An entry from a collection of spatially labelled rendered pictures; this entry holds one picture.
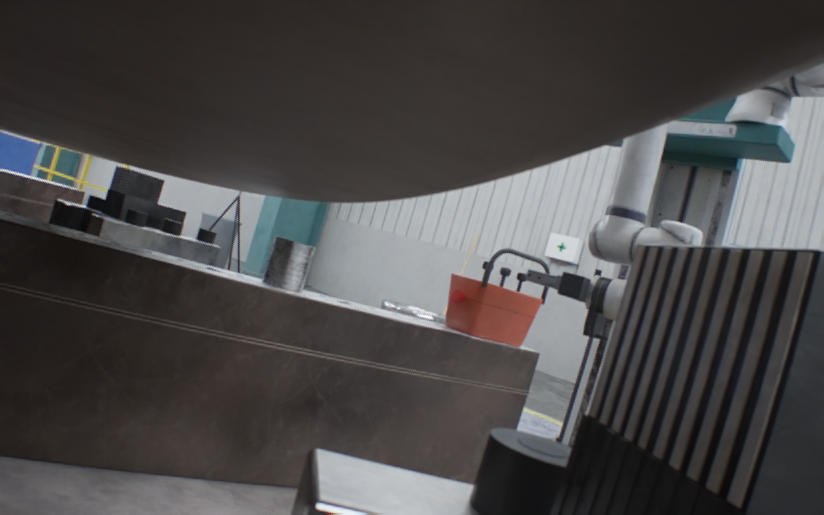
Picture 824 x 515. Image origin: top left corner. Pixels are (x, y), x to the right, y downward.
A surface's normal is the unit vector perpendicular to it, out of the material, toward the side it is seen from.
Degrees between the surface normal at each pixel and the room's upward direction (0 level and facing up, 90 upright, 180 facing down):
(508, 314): 97
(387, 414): 90
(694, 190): 90
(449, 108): 180
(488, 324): 97
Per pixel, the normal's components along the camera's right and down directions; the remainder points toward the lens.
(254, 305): 0.51, 0.12
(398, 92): -0.29, 0.96
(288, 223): 0.76, 0.21
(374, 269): -0.59, -0.20
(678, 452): -0.95, -0.29
